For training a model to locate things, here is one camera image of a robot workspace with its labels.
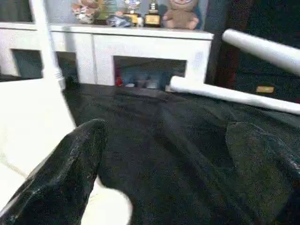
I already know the white plastic table top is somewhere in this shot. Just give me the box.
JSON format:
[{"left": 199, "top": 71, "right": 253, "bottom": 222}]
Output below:
[{"left": 0, "top": 77, "right": 134, "bottom": 225}]

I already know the small gold trophy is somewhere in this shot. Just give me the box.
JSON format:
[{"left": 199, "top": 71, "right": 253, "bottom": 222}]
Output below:
[
  {"left": 143, "top": 0, "right": 162, "bottom": 26},
  {"left": 124, "top": 0, "right": 141, "bottom": 26}
]

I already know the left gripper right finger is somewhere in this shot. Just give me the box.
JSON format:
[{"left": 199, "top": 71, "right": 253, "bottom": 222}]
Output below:
[{"left": 225, "top": 122, "right": 300, "bottom": 225}]

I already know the black mat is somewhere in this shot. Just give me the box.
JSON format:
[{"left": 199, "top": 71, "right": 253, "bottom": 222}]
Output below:
[{"left": 63, "top": 84, "right": 300, "bottom": 225}]

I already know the white sideboard with glass doors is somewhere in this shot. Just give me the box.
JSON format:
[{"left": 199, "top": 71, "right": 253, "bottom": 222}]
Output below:
[{"left": 0, "top": 22, "right": 214, "bottom": 90}]

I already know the white plastic table leg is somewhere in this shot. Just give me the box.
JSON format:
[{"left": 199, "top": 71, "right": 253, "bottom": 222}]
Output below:
[
  {"left": 221, "top": 29, "right": 300, "bottom": 78},
  {"left": 29, "top": 0, "right": 66, "bottom": 90},
  {"left": 169, "top": 76, "right": 300, "bottom": 115}
]

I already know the small yellow label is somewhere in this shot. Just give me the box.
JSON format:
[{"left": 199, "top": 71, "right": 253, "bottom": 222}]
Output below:
[{"left": 255, "top": 85, "right": 275, "bottom": 94}]

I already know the striped tiger plush toy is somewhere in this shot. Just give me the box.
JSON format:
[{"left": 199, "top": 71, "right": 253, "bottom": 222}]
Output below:
[{"left": 70, "top": 0, "right": 101, "bottom": 24}]

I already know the shiny silver ornament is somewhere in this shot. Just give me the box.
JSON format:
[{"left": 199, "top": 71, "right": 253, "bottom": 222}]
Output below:
[{"left": 107, "top": 13, "right": 136, "bottom": 28}]

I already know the black cabinet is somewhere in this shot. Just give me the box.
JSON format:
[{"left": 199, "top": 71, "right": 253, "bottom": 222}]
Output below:
[{"left": 206, "top": 0, "right": 300, "bottom": 101}]

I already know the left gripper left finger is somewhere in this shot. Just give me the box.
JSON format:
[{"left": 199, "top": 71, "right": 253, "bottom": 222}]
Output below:
[{"left": 0, "top": 119, "right": 107, "bottom": 225}]

